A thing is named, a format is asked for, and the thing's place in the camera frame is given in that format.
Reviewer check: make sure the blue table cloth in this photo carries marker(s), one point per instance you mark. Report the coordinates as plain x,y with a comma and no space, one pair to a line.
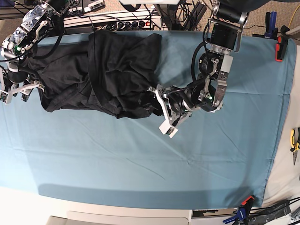
216,160

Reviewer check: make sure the blue orange clamp bottom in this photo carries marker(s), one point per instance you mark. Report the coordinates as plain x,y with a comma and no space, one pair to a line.
242,213

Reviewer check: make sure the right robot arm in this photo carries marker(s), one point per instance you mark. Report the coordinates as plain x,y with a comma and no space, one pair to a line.
22,44

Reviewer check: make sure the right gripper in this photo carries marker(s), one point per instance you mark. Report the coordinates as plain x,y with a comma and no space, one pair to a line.
23,81

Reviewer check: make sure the black T-shirt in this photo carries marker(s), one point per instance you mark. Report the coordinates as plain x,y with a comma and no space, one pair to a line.
110,73

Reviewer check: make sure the orange black clamp top right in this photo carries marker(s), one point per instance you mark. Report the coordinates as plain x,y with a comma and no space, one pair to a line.
280,48

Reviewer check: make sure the black power strip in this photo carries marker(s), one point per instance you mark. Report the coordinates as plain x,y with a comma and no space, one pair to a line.
132,25

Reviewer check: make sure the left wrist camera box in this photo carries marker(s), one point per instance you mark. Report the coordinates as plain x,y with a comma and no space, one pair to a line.
167,129

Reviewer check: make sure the blue black clamp top right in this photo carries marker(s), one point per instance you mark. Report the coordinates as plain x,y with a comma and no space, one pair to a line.
270,26

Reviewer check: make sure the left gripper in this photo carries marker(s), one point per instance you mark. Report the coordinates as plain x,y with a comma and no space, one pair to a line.
174,102

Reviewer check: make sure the yellow handled pliers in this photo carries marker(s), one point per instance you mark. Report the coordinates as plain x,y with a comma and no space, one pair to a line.
295,144

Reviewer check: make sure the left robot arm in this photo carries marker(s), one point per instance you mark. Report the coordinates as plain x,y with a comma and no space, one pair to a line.
210,65

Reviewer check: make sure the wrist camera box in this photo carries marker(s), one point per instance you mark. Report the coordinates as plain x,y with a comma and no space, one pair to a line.
167,129
5,97

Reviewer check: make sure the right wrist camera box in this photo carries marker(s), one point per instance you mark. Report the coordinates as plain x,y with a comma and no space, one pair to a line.
5,97

